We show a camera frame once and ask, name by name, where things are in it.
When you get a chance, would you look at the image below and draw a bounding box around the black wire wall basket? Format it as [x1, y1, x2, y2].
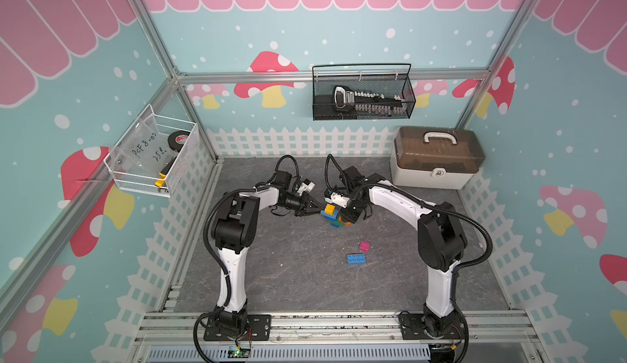
[311, 63, 416, 121]

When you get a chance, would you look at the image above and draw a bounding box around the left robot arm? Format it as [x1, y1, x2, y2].
[194, 155, 324, 350]

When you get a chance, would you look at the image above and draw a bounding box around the yellow lego brick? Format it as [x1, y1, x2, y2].
[324, 204, 338, 216]

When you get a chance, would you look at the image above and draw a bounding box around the socket set tool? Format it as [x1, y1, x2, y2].
[331, 86, 408, 119]

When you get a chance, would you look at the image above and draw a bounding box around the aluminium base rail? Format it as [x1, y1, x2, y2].
[127, 310, 550, 362]

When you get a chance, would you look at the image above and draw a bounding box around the white wire wall basket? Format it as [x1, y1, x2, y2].
[104, 105, 202, 197]

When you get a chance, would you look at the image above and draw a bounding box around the white storage box brown lid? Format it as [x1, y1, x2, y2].
[390, 126, 486, 190]

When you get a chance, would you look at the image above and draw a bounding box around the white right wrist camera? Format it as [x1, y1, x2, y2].
[324, 190, 350, 208]

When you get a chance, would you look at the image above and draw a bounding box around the black tape roll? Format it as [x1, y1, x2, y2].
[168, 130, 190, 152]

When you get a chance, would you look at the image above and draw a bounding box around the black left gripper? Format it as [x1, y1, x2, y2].
[277, 190, 323, 217]

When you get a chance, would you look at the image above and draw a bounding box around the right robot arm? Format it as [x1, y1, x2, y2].
[324, 154, 493, 339]

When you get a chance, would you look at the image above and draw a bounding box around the pink lego brick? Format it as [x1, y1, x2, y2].
[359, 240, 370, 253]

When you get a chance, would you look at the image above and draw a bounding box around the light blue lego brick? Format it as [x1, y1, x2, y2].
[346, 253, 367, 265]
[320, 209, 339, 221]

